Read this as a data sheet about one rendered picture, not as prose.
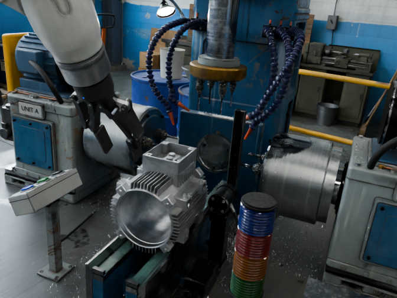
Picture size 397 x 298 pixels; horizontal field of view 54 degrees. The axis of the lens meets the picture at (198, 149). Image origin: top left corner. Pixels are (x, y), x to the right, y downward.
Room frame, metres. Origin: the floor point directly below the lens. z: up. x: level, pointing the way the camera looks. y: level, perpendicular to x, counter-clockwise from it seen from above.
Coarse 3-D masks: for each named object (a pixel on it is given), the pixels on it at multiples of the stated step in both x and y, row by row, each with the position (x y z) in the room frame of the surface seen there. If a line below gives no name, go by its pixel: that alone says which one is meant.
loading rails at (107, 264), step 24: (120, 240) 0.84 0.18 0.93; (192, 240) 0.91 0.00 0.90; (96, 264) 0.74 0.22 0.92; (120, 264) 0.77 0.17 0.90; (144, 264) 0.88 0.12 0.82; (168, 264) 0.77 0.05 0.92; (192, 264) 0.92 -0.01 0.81; (96, 288) 0.72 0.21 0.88; (120, 288) 0.77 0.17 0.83; (144, 288) 0.67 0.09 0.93; (168, 288) 0.78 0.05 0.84
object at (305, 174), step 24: (288, 144) 1.04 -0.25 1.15; (312, 144) 1.03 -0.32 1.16; (264, 168) 1.00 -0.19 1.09; (288, 168) 0.98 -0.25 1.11; (312, 168) 0.96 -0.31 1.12; (336, 168) 0.96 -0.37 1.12; (264, 192) 0.98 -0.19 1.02; (288, 192) 0.96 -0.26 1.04; (312, 192) 0.94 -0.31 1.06; (336, 192) 0.98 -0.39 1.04; (288, 216) 0.99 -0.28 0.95; (312, 216) 0.94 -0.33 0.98
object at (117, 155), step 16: (144, 112) 1.23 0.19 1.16; (160, 112) 1.32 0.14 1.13; (112, 128) 1.19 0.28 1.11; (144, 128) 1.21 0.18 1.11; (160, 128) 1.32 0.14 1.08; (96, 144) 1.19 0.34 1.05; (144, 144) 1.20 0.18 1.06; (96, 160) 1.21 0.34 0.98; (112, 160) 1.18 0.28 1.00; (128, 160) 1.15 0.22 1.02
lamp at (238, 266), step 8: (240, 256) 0.55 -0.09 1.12; (240, 264) 0.55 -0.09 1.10; (248, 264) 0.54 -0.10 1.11; (256, 264) 0.54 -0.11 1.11; (264, 264) 0.55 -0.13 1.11; (240, 272) 0.55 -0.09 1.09; (248, 272) 0.54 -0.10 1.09; (256, 272) 0.54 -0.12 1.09; (264, 272) 0.55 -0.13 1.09; (248, 280) 0.54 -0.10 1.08; (256, 280) 0.54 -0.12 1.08
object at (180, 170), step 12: (168, 144) 1.00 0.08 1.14; (180, 144) 0.99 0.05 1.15; (144, 156) 0.90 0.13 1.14; (156, 156) 0.96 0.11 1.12; (168, 156) 0.92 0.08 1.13; (180, 156) 0.98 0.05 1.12; (192, 156) 0.95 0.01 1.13; (144, 168) 0.89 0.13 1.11; (156, 168) 0.88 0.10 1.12; (168, 168) 0.87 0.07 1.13; (180, 168) 0.88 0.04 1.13; (192, 168) 0.95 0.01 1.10; (180, 180) 0.88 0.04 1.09
